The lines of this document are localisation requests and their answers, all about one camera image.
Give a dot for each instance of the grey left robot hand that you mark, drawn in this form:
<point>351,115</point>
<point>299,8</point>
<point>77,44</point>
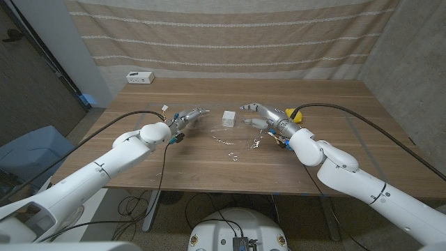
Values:
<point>186,116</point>

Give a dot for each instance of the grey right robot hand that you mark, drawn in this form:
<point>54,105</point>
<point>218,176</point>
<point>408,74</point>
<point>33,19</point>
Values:
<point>275,118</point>

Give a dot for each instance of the small white box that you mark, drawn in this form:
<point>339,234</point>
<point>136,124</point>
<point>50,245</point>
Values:
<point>229,118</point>

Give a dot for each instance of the clear cellophane sheet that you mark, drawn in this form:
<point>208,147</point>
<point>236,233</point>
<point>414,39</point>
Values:
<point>226,141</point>

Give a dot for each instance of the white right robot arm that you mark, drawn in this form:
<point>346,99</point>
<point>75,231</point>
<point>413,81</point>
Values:
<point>348,174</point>

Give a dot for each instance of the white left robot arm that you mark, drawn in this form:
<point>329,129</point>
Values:
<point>87,178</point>

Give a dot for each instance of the yellow lemon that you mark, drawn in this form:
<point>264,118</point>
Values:
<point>298,117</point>

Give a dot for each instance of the white power strip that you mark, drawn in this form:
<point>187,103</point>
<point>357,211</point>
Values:
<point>140,77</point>

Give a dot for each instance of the black round floor device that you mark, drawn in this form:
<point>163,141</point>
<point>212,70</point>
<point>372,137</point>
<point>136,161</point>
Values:
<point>173,197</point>

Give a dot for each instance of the beige striped backdrop cloth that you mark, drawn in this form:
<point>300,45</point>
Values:
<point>226,38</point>

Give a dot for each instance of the blue tape patch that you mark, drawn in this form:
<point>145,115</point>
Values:
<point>88,99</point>

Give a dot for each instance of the grey metal table leg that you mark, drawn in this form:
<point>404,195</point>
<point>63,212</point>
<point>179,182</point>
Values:
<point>151,212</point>
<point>329,218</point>

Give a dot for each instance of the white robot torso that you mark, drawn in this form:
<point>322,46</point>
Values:
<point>237,226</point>

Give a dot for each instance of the grey torso connector module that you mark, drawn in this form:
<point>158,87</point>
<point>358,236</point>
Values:
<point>240,244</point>

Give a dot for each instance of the blue grey storage bin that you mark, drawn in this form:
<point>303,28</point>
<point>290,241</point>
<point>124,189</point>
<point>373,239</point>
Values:
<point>35,150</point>

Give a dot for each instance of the dark wooden door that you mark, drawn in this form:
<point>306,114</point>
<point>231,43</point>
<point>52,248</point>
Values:
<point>31,94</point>

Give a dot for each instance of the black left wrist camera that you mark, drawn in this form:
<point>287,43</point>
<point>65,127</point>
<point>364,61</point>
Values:
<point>178,138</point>

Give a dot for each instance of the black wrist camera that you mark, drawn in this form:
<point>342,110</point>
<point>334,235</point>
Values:
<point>281,141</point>
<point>178,138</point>

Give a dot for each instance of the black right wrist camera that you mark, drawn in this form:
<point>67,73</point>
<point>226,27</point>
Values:
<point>281,141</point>

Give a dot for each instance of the black door frame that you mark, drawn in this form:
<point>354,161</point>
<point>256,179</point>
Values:
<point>45,52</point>

